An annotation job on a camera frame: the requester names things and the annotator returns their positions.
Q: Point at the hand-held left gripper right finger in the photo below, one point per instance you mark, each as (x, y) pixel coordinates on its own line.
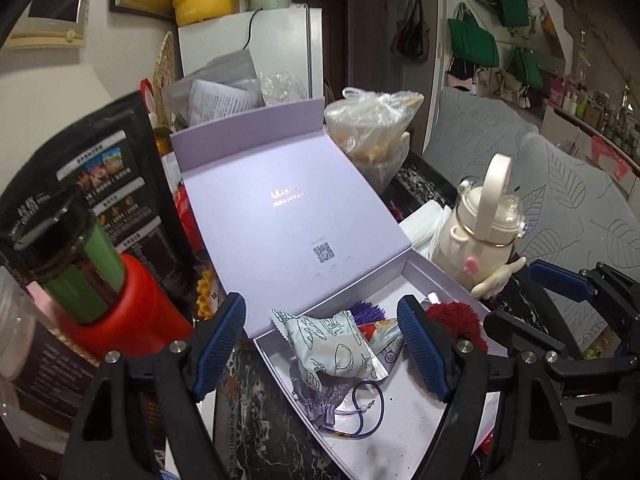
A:
(422, 350)

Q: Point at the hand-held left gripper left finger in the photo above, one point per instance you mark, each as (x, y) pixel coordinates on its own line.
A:
(220, 340)

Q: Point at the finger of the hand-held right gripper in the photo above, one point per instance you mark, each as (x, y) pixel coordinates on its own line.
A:
(560, 280)
(530, 332)

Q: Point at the silver purple snack packet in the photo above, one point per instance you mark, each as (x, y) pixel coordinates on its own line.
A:
(387, 347)

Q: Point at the red fuzzy scrunchie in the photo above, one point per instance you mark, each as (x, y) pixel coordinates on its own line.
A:
(460, 322)

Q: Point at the purple tassel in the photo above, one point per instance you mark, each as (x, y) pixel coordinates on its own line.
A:
(367, 310)

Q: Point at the white patterned bread packet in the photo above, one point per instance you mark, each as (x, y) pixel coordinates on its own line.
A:
(330, 350)

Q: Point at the lilac gift box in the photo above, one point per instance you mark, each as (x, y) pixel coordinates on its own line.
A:
(280, 200)

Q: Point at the yellow crochet item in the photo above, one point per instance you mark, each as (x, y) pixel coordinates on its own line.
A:
(207, 292)

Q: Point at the grey leaf pattern cushion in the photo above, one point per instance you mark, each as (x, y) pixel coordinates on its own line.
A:
(585, 210)

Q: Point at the white cartoon water bottle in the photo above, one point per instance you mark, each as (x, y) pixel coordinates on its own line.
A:
(470, 245)

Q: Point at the white tissue pack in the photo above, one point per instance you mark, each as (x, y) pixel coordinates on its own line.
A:
(425, 225)

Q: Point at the pink cloth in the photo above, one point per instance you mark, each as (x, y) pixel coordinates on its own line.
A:
(610, 152)

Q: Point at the green tumbler black lid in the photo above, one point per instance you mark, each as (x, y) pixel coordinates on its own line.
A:
(75, 265)

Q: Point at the leaf pattern chair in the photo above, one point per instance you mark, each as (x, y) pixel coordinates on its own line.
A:
(475, 130)

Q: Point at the white cabinet with bottles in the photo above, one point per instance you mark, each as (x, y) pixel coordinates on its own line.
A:
(600, 110)

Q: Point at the clear jar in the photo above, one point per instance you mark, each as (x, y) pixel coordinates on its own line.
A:
(20, 320)

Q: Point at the green tote bag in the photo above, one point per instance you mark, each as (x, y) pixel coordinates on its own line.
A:
(472, 42)
(527, 67)
(510, 2)

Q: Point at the clear plastic food bag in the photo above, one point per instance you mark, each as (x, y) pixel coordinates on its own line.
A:
(370, 130)

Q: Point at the black printed pouch bag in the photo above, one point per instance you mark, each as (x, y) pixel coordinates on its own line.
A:
(100, 130)

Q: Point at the grey mailer bag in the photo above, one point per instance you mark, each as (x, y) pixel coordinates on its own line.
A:
(220, 67)

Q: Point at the woven straw tray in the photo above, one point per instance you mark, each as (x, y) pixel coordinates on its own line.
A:
(164, 70)

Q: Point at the brown handbag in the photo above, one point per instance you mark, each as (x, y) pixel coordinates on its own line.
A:
(410, 35)

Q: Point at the white refrigerator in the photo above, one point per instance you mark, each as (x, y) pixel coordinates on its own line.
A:
(280, 45)

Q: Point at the dark wooden door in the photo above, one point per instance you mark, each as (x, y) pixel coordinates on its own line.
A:
(335, 45)

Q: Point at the white wall intercom panel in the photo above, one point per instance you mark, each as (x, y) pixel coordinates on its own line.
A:
(50, 10)

